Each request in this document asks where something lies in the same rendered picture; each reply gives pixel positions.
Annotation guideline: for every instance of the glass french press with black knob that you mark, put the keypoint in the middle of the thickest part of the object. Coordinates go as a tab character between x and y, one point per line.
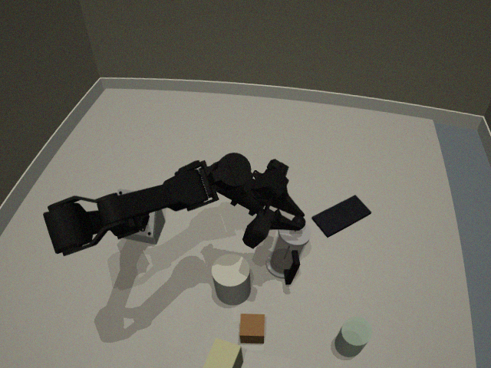
284	262

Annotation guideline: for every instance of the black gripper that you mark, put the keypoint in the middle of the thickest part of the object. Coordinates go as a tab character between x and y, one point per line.
258	229

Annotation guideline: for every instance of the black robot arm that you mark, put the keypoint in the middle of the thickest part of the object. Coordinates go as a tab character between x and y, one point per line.
71	227

